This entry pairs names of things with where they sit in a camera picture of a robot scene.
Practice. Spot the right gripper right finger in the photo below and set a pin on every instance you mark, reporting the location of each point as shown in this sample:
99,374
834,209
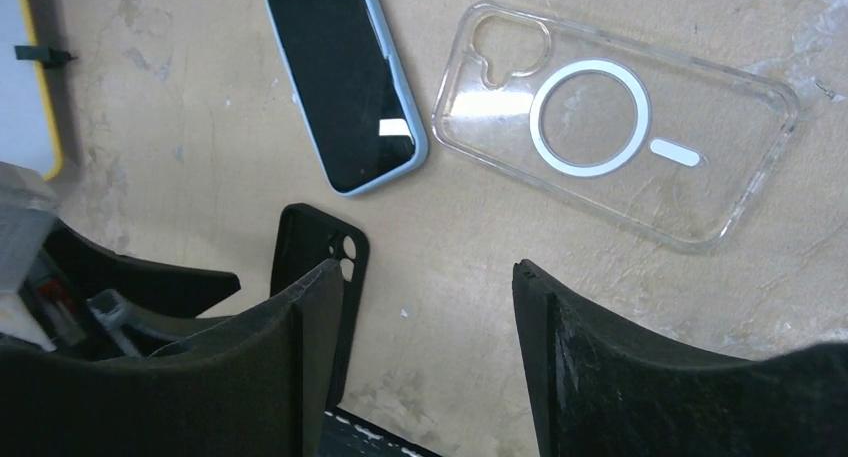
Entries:
602,385

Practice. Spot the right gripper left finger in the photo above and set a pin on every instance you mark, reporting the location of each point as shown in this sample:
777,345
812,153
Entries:
255,384

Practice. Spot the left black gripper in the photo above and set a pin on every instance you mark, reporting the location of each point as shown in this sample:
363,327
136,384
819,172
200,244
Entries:
63,293

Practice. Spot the black phone case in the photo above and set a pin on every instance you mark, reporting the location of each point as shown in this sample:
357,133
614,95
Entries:
306,237

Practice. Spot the black phone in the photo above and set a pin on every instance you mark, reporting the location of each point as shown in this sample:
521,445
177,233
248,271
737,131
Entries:
338,76

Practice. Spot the light blue phone case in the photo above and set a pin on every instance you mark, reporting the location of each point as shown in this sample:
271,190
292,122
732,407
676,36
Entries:
407,109

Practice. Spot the clear magsafe phone case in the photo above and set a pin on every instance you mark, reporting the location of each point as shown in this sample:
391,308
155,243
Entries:
673,146

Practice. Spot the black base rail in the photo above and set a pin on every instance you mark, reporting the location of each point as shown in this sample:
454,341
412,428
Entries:
347,435

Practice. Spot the whiteboard with yellow frame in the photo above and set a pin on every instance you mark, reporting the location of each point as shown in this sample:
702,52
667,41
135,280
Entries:
29,129

